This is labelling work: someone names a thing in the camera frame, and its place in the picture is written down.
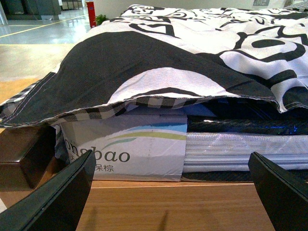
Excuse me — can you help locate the black and white patterned bedsheet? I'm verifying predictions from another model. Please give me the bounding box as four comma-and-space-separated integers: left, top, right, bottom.
0, 4, 308, 128

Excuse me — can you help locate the white printed mattress label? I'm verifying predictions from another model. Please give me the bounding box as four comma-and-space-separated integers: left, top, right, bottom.
60, 114, 188, 181

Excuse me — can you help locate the wooden bed frame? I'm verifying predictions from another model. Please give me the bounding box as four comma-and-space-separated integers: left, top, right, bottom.
77, 179, 273, 231

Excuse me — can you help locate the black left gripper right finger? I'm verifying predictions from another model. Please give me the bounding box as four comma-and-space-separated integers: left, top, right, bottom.
248, 152, 308, 231

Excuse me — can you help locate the dark wooden block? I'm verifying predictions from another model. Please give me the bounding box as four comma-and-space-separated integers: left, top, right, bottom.
0, 126, 56, 191

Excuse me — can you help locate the white mattress in plastic wrap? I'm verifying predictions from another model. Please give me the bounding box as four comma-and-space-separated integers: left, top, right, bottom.
181, 98, 308, 182

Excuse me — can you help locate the green potted plant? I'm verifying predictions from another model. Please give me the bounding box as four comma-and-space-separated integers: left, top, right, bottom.
95, 14, 109, 26

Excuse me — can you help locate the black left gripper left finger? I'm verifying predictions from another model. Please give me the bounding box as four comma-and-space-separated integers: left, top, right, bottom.
0, 150, 96, 231

